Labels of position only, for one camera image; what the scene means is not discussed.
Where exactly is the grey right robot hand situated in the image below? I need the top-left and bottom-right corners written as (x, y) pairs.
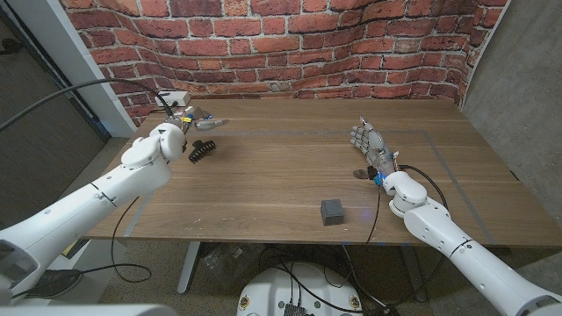
top-left (349, 116), bottom-right (399, 177)

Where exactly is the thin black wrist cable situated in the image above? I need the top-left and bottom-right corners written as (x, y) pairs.
top-left (366, 184), bottom-right (382, 247)
top-left (78, 196), bottom-right (153, 284)

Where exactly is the dark grey shoe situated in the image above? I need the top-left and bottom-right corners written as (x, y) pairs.
top-left (25, 269), bottom-right (83, 299)

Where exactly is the white power strip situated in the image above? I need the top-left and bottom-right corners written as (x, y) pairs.
top-left (154, 90), bottom-right (191, 108)

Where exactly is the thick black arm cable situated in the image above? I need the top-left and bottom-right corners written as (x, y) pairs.
top-left (0, 77), bottom-right (175, 132)
top-left (398, 164), bottom-right (449, 210)

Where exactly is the dark grey door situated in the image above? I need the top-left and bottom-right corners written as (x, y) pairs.
top-left (0, 8), bottom-right (111, 220)

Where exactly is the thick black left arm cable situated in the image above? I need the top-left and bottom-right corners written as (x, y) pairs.
top-left (0, 77), bottom-right (175, 132)

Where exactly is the black hair clip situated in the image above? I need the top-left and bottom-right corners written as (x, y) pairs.
top-left (188, 139), bottom-right (217, 164)

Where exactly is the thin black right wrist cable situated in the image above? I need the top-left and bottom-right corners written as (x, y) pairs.
top-left (366, 184), bottom-right (382, 247)

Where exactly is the black cable over torso base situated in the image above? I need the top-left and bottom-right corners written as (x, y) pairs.
top-left (263, 261), bottom-right (361, 306)

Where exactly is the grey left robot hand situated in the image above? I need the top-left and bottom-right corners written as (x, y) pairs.
top-left (169, 104), bottom-right (230, 133)

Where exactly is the white robot torso base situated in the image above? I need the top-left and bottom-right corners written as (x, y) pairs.
top-left (236, 262), bottom-right (364, 316)

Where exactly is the brick print backdrop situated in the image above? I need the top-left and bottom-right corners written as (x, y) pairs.
top-left (59, 0), bottom-right (513, 128)

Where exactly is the thin black left wrist cable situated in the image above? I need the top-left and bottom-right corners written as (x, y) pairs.
top-left (78, 196), bottom-right (153, 284)

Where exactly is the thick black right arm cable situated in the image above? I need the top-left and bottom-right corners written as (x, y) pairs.
top-left (398, 164), bottom-right (449, 210)

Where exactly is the grey table leg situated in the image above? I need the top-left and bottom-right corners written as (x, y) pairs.
top-left (177, 241), bottom-right (201, 295)
top-left (400, 245), bottom-right (429, 303)

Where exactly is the clear plastic bag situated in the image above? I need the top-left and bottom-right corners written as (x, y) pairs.
top-left (199, 243), bottom-right (264, 291)

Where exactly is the dark grey block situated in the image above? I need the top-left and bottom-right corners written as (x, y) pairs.
top-left (320, 198), bottom-right (346, 226)

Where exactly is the white door frame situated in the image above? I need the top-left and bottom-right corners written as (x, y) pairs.
top-left (6, 0), bottom-right (138, 138)

